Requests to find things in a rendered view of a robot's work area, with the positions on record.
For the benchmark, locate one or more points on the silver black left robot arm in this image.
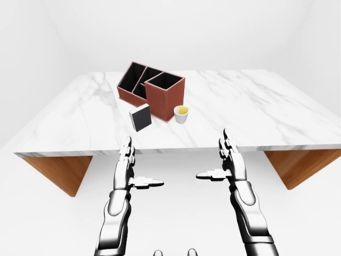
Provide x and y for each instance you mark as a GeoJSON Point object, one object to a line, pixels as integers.
{"type": "Point", "coordinates": [113, 221]}

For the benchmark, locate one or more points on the red-brown desk caddy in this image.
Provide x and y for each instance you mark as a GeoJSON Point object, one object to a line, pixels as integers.
{"type": "Point", "coordinates": [152, 89]}

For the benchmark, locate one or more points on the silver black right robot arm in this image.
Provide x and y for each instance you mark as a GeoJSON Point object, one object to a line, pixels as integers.
{"type": "Point", "coordinates": [251, 221]}

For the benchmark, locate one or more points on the wooden table leg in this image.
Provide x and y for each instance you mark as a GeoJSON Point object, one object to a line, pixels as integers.
{"type": "Point", "coordinates": [60, 173]}
{"type": "Point", "coordinates": [303, 168]}

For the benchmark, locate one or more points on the white mug with yellow inside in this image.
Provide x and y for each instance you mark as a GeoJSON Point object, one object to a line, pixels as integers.
{"type": "Point", "coordinates": [181, 114]}

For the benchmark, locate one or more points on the black book with white pages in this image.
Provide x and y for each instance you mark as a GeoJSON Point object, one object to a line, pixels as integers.
{"type": "Point", "coordinates": [141, 118]}

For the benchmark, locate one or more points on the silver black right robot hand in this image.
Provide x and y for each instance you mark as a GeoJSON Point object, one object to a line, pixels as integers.
{"type": "Point", "coordinates": [234, 165]}

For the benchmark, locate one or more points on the small dark rounded shape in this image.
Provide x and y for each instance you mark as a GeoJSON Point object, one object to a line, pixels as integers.
{"type": "Point", "coordinates": [192, 252]}
{"type": "Point", "coordinates": [157, 253]}

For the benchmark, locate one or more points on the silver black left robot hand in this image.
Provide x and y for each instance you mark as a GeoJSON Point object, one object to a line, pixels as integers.
{"type": "Point", "coordinates": [123, 170]}

